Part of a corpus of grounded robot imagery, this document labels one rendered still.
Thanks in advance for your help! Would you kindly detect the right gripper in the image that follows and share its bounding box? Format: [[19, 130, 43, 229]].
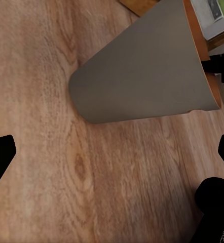
[[201, 54, 224, 83]]

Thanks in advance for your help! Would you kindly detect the trash can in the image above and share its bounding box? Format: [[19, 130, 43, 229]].
[[69, 0, 221, 124]]

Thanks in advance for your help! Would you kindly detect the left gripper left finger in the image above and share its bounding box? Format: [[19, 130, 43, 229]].
[[0, 135, 16, 179]]

